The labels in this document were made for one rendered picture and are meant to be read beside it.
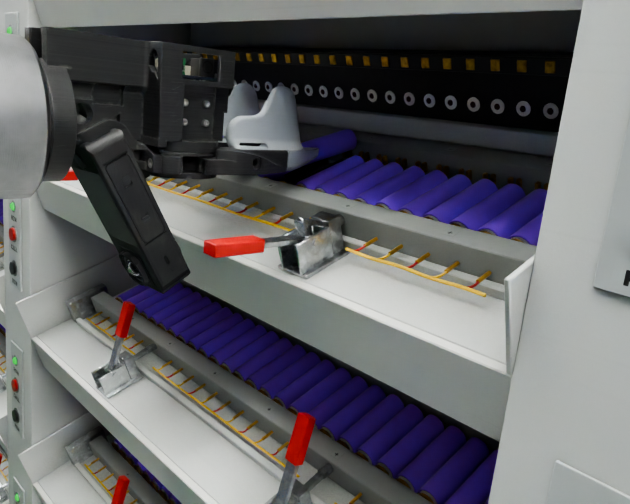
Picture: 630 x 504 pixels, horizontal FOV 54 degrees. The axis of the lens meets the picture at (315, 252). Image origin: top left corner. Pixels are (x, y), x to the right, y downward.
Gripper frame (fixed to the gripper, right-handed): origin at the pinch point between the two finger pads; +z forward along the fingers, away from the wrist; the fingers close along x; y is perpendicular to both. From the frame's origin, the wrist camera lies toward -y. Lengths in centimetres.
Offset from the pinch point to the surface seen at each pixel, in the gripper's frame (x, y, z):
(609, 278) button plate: -28.6, -0.8, -7.9
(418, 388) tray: -19.7, -9.6, -6.7
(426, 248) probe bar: -16.3, -3.0, -3.2
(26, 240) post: 36.3, -14.6, -8.9
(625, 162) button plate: -28.2, 3.6, -7.9
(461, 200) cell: -14.7, -0.7, 2.0
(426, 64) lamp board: -6.2, 8.2, 7.2
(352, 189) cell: -6.6, -1.3, 0.1
